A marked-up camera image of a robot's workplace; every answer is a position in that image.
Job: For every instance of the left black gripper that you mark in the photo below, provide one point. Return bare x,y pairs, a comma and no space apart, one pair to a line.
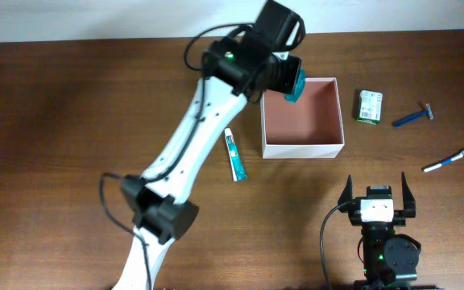
290,82

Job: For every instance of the blue white toothbrush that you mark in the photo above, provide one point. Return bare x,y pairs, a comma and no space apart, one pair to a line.
457,156

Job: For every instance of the blue disposable razor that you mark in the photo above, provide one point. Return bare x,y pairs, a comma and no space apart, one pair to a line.
425,113

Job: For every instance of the teal mouthwash bottle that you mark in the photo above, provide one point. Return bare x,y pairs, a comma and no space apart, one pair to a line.
298,88

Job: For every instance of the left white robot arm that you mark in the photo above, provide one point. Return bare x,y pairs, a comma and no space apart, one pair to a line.
250,59

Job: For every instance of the teal toothpaste tube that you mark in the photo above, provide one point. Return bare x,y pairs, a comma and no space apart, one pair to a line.
237,169

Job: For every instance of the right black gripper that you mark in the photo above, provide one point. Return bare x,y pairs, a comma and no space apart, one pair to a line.
408,209

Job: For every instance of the white open cardboard box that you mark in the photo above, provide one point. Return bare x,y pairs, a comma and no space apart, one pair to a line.
310,128

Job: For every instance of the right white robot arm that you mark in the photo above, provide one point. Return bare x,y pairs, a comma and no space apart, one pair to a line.
389,259

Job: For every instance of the green white soap box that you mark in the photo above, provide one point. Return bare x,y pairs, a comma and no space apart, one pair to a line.
370,107

